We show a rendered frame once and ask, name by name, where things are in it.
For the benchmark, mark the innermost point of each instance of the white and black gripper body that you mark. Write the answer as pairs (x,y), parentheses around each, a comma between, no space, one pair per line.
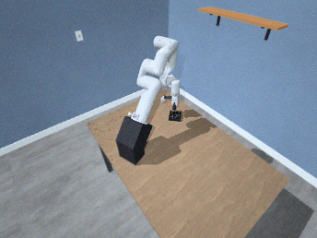
(175,100)

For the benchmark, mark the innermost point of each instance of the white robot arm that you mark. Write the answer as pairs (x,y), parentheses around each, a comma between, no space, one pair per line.
(161,66)

